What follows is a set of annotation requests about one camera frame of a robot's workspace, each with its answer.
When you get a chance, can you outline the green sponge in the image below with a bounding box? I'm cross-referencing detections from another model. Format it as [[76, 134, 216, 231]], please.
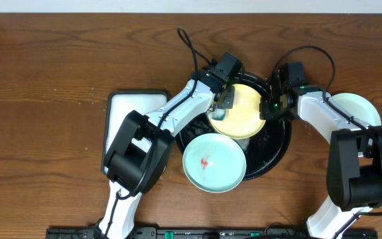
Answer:
[[211, 108, 226, 121]]

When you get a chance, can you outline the yellow plate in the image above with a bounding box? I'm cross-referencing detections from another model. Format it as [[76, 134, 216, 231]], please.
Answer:
[[208, 84, 265, 139]]

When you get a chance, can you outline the light green plate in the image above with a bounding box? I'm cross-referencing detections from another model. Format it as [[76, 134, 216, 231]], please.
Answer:
[[182, 133, 247, 193], [332, 93, 382, 126]]

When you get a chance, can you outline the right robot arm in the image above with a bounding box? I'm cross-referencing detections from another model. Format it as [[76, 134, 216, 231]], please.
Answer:
[[260, 62, 382, 238]]

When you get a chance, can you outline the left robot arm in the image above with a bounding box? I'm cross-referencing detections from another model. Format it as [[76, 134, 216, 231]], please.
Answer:
[[95, 70, 237, 238]]

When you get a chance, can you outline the round black tray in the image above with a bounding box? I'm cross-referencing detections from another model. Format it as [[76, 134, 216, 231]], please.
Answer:
[[176, 72, 292, 181]]

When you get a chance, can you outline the black tray with foam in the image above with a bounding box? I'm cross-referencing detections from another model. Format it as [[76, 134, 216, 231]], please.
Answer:
[[102, 90, 168, 161]]

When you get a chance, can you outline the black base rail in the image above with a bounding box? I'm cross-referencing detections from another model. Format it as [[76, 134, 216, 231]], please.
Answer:
[[44, 225, 379, 239]]

